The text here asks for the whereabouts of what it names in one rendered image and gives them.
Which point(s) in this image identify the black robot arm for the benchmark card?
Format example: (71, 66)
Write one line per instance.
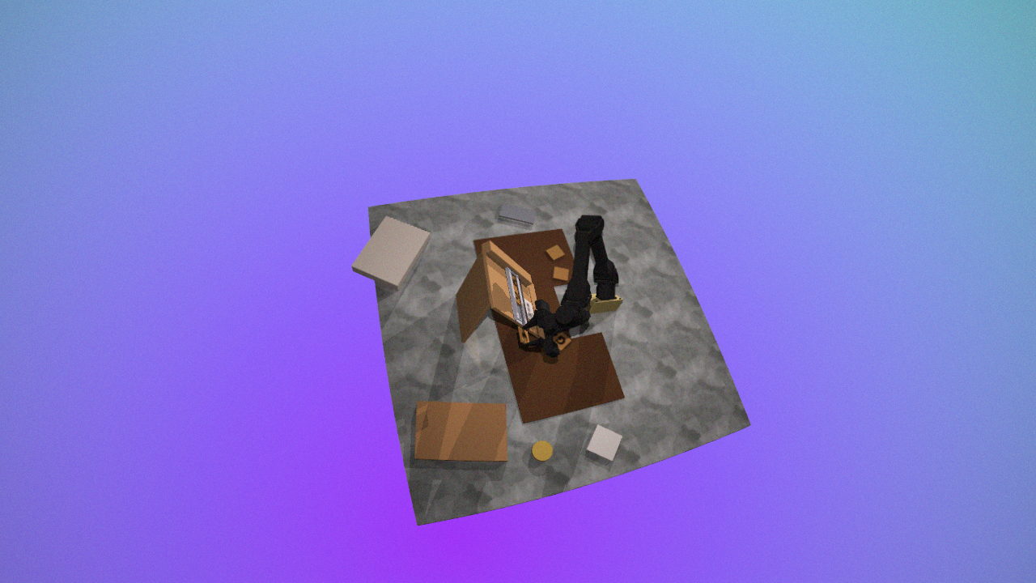
(588, 235)

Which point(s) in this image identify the yellow round disc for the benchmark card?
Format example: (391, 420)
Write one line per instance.
(542, 451)

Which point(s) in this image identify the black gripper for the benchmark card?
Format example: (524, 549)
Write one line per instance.
(551, 347)

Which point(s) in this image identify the tan flat rectangular card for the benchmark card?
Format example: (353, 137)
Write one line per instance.
(458, 431)

